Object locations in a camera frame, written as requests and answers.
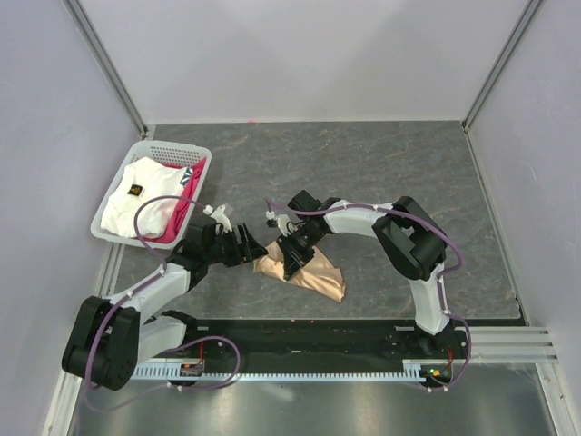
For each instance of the peach satin napkin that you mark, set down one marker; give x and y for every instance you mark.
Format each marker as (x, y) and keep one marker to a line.
(318, 275)

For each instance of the light blue cable duct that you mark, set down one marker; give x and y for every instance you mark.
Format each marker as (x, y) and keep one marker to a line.
(173, 370)

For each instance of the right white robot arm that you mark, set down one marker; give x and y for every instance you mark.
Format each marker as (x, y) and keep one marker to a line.
(412, 241)

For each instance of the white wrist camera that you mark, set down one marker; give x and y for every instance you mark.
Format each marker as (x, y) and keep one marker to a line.
(280, 221)
(221, 215)

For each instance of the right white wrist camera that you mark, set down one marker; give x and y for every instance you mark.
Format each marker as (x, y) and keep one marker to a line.
(280, 221)

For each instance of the left aluminium frame post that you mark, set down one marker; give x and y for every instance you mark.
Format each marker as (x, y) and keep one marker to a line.
(93, 40)

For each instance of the white plastic basket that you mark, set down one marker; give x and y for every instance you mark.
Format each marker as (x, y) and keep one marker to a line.
(166, 153)

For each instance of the white cloth with logo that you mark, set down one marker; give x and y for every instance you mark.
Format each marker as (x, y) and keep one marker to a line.
(143, 200)

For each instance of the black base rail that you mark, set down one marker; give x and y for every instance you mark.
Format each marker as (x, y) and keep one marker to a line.
(321, 345)

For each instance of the right aluminium frame post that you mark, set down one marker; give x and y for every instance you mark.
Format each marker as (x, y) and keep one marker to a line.
(512, 43)

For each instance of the pink cloth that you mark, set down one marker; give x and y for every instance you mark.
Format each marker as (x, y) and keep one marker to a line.
(189, 182)

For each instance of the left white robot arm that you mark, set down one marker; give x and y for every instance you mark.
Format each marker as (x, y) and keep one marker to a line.
(112, 336)

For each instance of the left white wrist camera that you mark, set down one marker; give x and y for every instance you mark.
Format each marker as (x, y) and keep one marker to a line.
(221, 215)

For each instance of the aluminium frame post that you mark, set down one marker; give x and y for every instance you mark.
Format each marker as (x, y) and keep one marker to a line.
(512, 43)
(93, 40)

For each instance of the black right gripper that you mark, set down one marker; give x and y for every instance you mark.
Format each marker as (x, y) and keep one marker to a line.
(294, 259)

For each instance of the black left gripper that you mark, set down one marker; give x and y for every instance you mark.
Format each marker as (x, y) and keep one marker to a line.
(245, 252)

